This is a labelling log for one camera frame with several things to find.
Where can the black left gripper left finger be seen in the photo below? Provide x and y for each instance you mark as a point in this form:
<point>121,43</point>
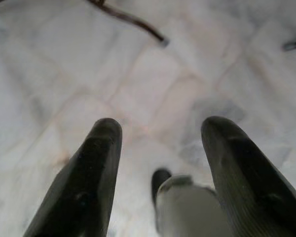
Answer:
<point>88,172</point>

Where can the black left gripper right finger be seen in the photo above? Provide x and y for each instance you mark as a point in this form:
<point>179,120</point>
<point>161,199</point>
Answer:
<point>249,177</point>

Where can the black robot foot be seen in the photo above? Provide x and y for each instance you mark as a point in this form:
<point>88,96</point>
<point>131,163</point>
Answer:
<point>159,182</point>

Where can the dark metal chair leg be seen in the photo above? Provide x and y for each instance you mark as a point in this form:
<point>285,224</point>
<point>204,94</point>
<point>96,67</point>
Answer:
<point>294,45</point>
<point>135,21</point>

